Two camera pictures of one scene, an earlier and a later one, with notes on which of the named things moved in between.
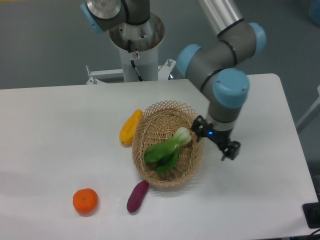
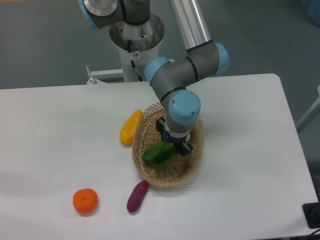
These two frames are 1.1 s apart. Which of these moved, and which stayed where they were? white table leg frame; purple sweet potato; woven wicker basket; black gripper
Moved: black gripper
Stayed: purple sweet potato; white table leg frame; woven wicker basket
